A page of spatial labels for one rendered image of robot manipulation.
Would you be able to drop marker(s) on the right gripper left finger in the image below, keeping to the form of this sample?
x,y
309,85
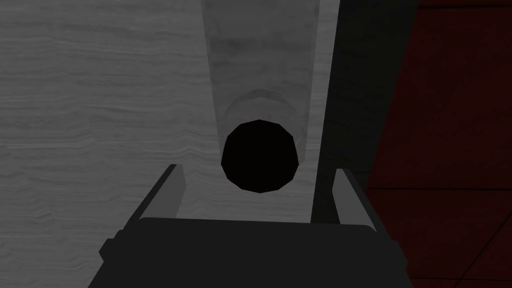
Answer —
x,y
166,196

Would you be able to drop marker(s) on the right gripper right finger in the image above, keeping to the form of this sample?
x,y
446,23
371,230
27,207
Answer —
x,y
348,200

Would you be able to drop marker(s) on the black round door knob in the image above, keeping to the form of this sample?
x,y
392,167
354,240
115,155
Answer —
x,y
260,156

